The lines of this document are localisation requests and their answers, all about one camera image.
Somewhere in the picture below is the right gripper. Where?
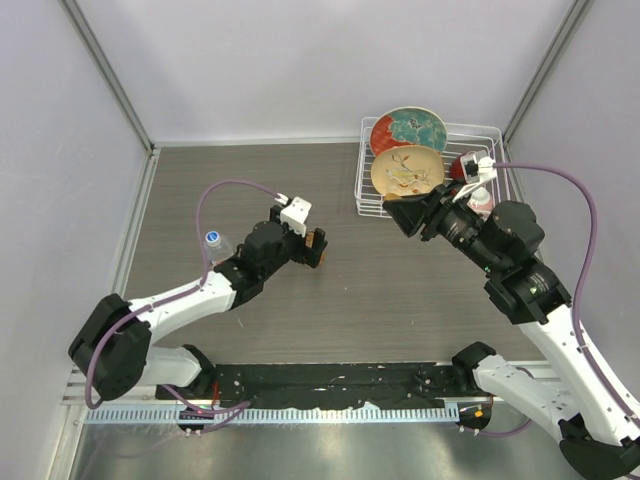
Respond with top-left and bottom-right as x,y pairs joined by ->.
385,177 -> 503,275

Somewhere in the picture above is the clear plastic water bottle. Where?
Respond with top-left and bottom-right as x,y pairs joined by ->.
203,231 -> 235,265

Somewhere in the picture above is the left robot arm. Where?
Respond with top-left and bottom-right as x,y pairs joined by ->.
68,197 -> 328,401

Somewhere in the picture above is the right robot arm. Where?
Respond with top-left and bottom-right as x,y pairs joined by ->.
383,185 -> 639,479

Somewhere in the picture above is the cream floral plate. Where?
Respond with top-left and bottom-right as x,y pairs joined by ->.
370,145 -> 445,196

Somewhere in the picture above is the red bowl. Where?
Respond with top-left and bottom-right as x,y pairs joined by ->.
449,154 -> 466,183

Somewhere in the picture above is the pink patterned bowl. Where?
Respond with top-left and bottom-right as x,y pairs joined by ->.
467,187 -> 495,218

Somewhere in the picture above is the red and teal plate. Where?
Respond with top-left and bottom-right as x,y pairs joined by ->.
369,106 -> 448,156

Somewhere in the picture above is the white wire dish rack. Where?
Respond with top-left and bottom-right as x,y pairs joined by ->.
354,117 -> 506,218

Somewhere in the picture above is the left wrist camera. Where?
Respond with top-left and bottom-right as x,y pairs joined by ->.
275,193 -> 312,237

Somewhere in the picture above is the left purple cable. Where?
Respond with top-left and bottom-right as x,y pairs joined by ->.
84,179 -> 289,434

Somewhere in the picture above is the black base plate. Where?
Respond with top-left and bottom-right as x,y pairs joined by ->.
179,362 -> 488,410

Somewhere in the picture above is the white slotted cable duct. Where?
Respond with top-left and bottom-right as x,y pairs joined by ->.
84,403 -> 459,425

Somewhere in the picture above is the aluminium frame rail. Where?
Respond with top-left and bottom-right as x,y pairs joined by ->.
62,367 -> 86,405

